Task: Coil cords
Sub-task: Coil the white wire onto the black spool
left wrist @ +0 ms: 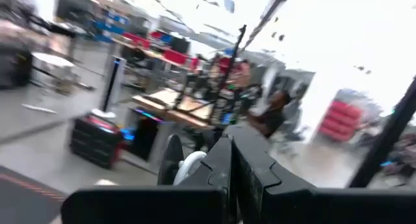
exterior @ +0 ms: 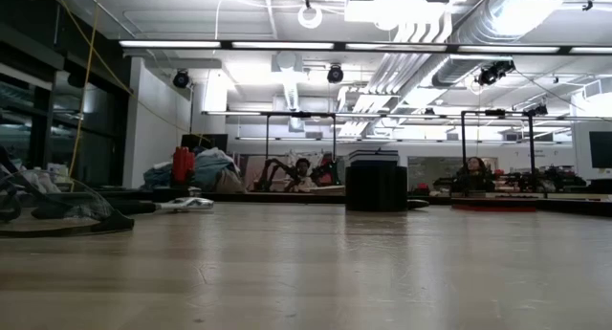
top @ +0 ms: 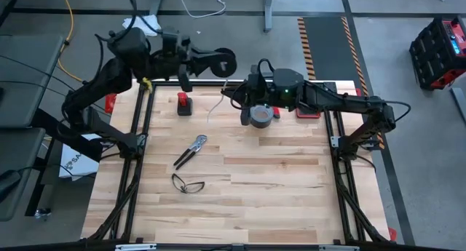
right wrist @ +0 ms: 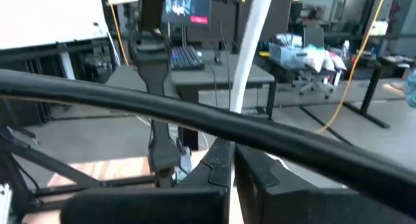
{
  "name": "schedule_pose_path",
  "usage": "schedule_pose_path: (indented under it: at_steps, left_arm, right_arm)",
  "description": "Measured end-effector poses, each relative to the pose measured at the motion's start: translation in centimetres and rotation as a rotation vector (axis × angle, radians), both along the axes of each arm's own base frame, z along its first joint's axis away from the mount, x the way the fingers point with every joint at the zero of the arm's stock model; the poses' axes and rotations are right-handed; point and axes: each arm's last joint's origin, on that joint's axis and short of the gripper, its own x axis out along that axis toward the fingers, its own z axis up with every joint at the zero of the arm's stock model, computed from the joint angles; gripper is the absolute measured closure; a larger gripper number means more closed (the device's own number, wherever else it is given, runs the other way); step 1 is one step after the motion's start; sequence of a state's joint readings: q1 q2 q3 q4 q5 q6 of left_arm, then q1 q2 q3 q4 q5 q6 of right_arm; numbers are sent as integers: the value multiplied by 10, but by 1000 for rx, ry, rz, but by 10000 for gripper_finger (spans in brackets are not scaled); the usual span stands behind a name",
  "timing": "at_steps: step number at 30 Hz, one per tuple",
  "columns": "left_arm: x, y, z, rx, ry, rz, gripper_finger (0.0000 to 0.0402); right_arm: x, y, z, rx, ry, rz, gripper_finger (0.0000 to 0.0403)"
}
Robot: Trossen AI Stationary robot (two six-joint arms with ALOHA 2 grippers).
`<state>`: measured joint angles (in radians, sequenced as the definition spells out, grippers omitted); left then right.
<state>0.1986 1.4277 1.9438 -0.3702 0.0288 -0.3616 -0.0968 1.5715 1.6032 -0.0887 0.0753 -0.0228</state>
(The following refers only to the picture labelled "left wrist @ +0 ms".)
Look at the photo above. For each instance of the black cabinet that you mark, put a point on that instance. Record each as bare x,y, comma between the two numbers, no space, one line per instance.
14,68

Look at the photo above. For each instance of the wooden workbench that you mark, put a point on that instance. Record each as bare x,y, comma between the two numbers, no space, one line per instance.
169,100

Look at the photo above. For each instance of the black computer tower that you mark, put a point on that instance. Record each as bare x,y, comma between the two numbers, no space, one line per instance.
143,136

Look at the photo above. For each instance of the white and black tower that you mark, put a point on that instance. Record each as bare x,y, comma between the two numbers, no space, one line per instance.
115,81

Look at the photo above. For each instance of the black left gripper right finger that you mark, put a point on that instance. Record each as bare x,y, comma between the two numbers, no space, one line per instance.
325,207

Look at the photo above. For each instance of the person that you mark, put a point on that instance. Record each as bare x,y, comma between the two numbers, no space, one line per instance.
271,118

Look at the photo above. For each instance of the red storage rack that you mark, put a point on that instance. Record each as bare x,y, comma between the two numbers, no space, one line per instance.
341,120

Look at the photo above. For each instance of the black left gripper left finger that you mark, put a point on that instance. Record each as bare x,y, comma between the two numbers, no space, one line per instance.
146,207

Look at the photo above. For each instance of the round white table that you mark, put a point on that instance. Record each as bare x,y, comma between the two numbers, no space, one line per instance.
52,59

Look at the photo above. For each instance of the black and red toolbox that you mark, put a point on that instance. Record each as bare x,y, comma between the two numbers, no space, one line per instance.
94,143

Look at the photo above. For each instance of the dark mat with striped edges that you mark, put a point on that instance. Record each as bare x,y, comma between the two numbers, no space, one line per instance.
22,198

